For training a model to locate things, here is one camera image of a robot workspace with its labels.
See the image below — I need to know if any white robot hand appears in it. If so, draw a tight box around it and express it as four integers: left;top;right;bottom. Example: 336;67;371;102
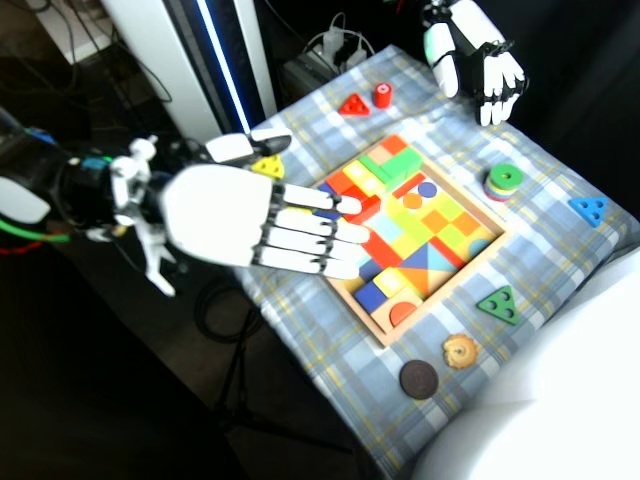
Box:
158;127;372;280
419;0;530;127

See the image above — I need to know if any red cylinder block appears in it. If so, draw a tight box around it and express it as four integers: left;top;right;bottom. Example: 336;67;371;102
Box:
372;82;394;110

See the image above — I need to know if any wooden block tray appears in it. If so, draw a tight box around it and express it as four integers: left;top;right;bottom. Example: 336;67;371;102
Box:
312;132;507;349

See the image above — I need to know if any yellow three-hole triangle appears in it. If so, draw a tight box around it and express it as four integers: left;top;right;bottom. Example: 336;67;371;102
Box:
249;153;286;180

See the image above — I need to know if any red three-hole triangle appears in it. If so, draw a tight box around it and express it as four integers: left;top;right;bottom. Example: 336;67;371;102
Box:
338;92;373;118

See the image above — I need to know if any blue three-hole triangle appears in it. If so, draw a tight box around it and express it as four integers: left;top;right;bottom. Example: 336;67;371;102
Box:
567;195;610;229

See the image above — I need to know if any white power strip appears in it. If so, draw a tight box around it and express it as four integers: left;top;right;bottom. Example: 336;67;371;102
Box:
304;12;376;76

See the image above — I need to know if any grey box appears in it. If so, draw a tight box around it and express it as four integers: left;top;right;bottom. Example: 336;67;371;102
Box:
279;52;346;109

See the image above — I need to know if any white pillar with blue strip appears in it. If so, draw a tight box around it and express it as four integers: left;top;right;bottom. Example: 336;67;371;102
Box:
99;0;279;161

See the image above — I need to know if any black tripod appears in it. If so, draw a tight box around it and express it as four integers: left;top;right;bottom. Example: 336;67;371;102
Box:
212;299;354;456

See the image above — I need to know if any blue plaid cloth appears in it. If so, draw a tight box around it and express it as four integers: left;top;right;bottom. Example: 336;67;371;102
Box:
232;43;640;479

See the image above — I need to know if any white shelf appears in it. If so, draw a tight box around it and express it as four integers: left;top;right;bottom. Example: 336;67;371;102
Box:
34;0;114;66

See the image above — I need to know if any green three-hole triangle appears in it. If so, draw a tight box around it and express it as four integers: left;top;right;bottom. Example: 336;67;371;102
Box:
475;284;521;326

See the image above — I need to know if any brown toy cookie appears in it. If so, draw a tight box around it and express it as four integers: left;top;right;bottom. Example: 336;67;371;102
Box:
398;359;440;401

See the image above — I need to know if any tan toy cookie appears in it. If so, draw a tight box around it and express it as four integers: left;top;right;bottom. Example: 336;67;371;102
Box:
440;333;480;371

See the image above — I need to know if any large white rounded shell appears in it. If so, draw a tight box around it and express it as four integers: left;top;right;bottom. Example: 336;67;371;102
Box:
409;239;640;480

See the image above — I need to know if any coloured ring stack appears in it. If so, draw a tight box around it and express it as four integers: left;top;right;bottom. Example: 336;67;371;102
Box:
482;162;525;203

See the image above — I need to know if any green cable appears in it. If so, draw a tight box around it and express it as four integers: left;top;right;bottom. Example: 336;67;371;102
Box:
0;215;72;245

